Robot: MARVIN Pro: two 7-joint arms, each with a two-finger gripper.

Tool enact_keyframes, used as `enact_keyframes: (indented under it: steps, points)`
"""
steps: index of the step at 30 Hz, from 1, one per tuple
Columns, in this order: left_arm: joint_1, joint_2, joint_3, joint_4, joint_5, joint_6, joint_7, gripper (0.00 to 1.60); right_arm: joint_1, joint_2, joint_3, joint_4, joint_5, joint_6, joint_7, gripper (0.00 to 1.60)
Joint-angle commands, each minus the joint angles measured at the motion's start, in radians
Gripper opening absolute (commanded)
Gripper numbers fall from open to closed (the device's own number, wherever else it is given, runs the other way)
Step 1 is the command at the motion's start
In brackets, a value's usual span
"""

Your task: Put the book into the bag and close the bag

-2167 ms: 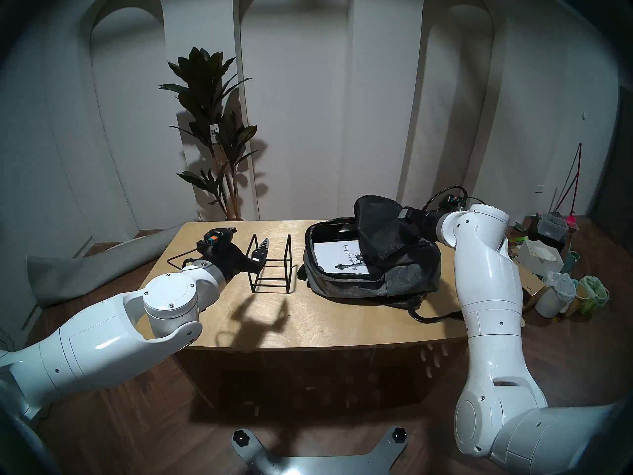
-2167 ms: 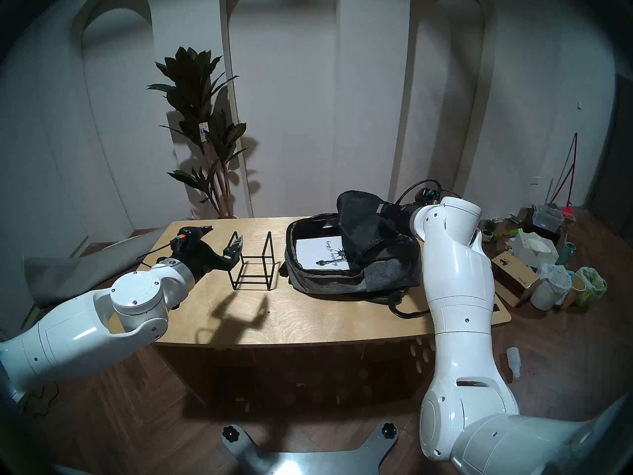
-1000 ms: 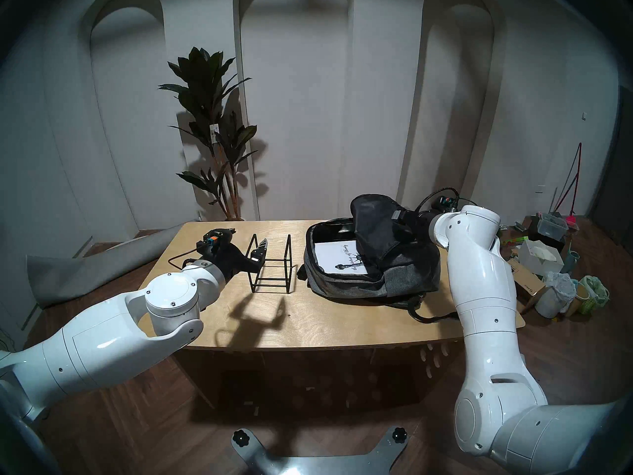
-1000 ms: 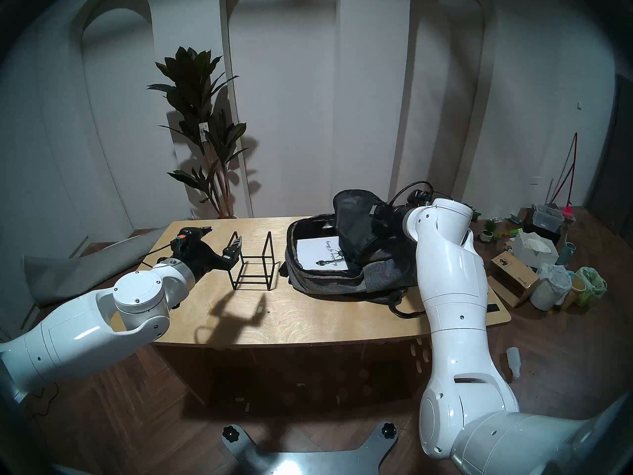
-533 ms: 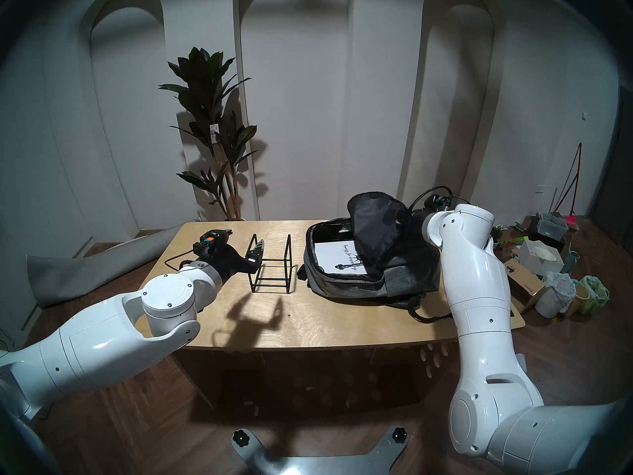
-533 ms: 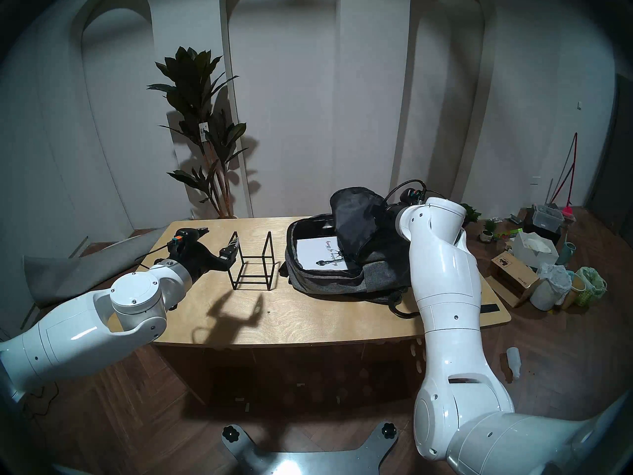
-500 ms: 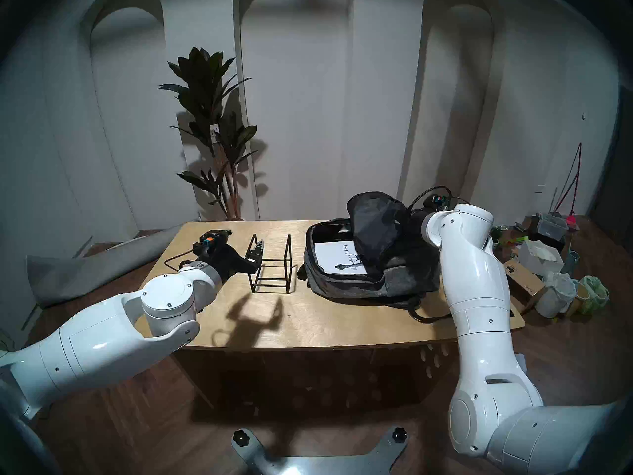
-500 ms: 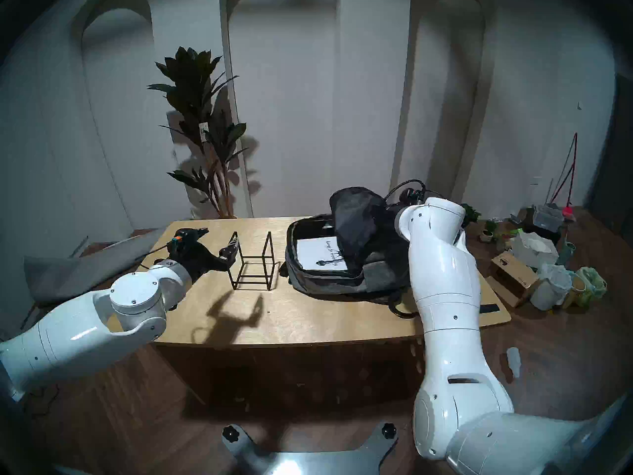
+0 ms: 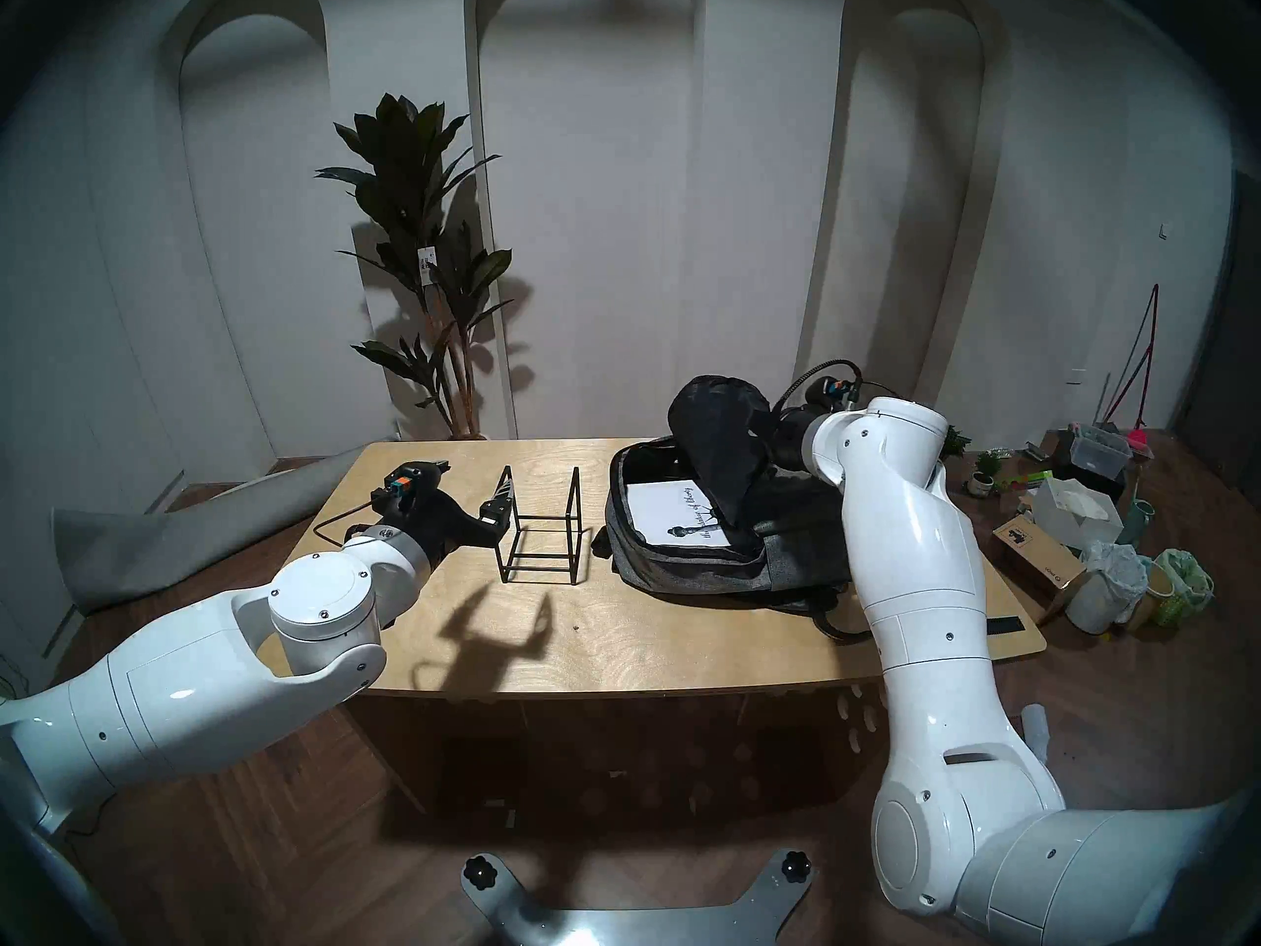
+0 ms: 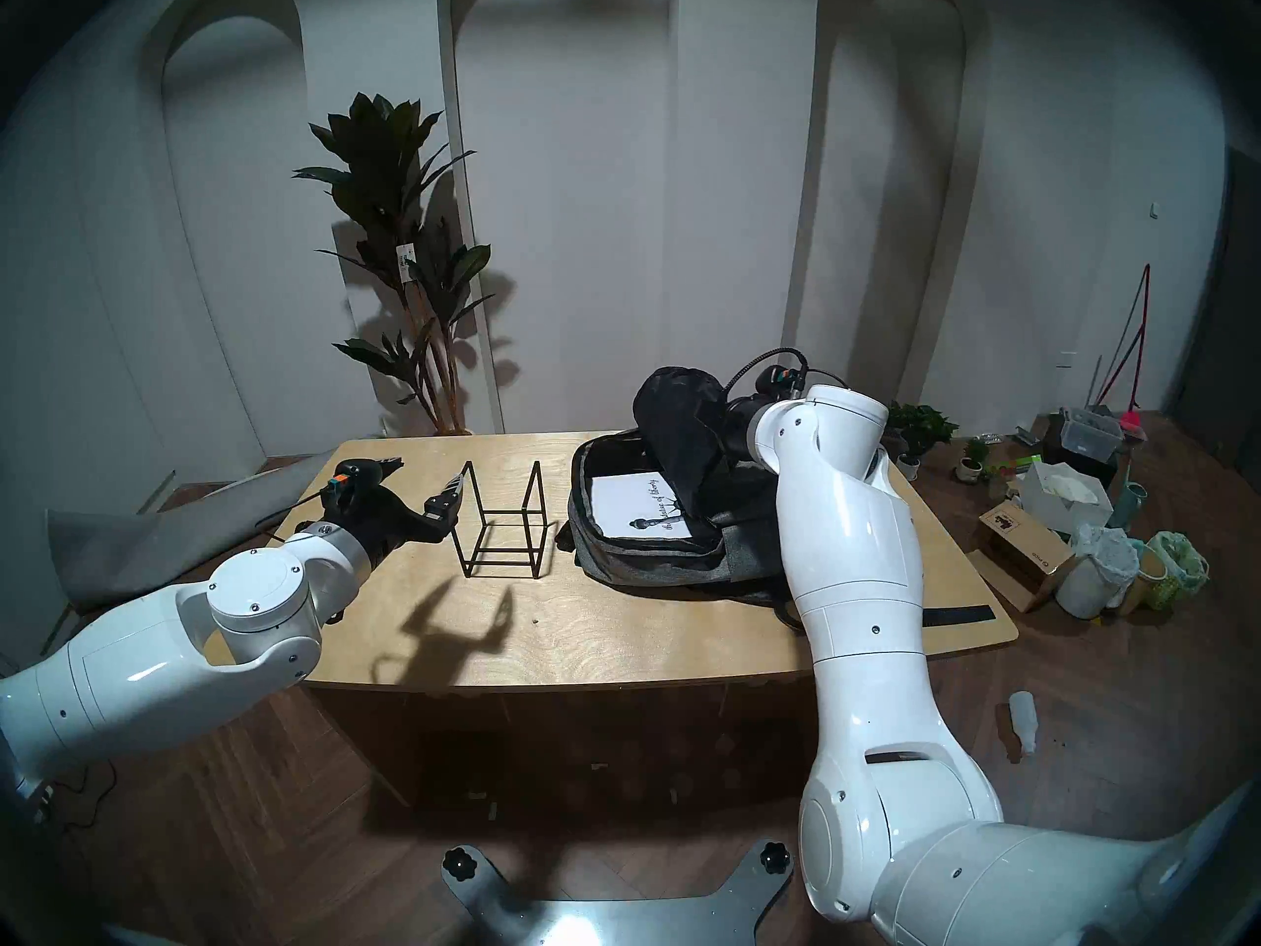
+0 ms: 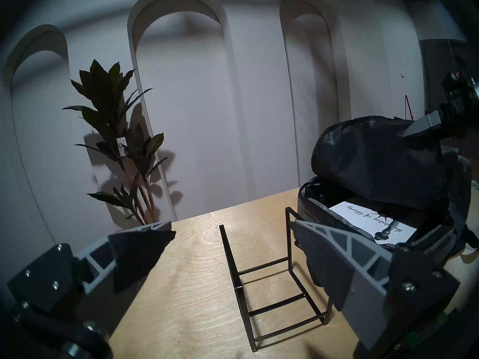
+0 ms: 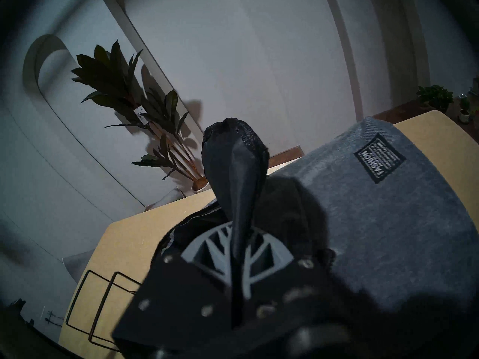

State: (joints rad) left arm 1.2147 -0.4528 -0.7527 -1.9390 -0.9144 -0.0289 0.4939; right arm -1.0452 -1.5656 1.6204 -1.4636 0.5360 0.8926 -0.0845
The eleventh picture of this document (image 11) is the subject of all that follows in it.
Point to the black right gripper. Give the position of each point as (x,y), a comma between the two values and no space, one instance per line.
(462,100)

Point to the dark door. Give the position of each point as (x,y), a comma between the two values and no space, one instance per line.
(434,70)

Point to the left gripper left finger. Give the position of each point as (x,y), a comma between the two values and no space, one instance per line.
(93,257)

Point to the white plant label tag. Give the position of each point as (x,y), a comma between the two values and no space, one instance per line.
(121,147)

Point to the tall dark leafy plant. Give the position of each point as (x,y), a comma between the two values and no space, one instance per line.
(101,85)

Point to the red broom with dustpan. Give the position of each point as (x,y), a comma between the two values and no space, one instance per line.
(408,107)

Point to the white Statue of Liberty book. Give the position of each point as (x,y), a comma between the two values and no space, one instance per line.
(359,218)

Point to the grey black backpack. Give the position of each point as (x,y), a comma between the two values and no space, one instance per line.
(374,163)

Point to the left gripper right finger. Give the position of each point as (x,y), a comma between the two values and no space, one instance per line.
(348,272)

